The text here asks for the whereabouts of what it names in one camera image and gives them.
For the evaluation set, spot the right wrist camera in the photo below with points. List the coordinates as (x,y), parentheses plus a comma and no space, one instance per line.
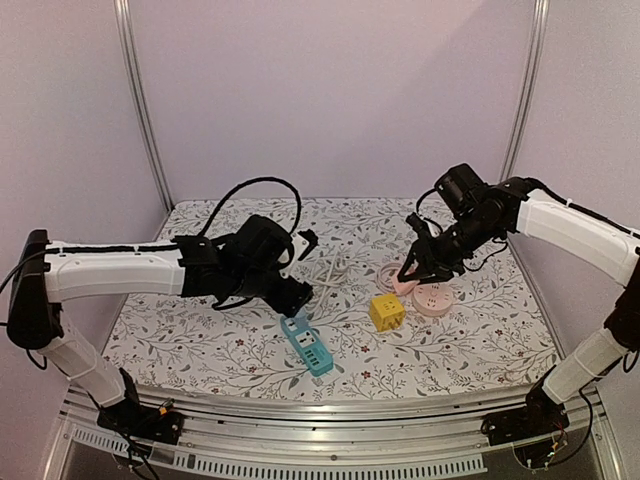
(461,189)

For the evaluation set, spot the yellow cube socket adapter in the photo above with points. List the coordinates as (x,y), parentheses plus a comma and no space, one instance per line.
(386,312)

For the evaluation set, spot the teal power strip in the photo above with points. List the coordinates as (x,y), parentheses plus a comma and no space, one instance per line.
(309,347)

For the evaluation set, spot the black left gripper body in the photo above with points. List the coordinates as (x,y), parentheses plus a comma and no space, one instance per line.
(254,284)

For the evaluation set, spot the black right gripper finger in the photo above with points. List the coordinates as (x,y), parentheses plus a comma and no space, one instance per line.
(424,276)
(413,266)

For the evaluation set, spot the pink round power socket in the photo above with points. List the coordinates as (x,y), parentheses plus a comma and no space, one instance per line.
(432,300)

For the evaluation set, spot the right aluminium frame post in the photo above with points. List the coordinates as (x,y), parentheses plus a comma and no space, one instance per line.
(533,59)

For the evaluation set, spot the aluminium front rail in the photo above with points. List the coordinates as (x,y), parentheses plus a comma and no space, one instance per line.
(437,437)

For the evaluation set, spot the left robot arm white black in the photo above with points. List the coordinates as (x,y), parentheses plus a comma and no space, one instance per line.
(255,262)

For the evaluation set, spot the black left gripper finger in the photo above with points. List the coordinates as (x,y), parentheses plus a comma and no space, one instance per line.
(301,297)
(284,306)

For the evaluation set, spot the pink USB charger plug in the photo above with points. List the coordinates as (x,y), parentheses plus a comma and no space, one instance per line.
(402,288)

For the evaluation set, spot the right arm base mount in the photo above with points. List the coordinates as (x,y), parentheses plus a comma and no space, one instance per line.
(540,415)

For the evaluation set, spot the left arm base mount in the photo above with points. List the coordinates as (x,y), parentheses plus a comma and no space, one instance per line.
(130,417)

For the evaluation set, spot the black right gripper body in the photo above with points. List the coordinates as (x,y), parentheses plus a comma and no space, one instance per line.
(430,255)

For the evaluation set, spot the left aluminium frame post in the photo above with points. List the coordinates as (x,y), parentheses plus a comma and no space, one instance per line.
(133,72)

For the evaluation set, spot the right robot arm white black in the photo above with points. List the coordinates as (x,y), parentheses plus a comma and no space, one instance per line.
(526,206)

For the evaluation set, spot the aluminium frame post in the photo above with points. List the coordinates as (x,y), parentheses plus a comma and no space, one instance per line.
(133,72)
(533,59)

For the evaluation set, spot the blue USB charger plug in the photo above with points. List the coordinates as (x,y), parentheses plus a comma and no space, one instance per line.
(300,320)

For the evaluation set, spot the floral patterned table mat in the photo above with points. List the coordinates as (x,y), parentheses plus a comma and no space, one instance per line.
(494,335)

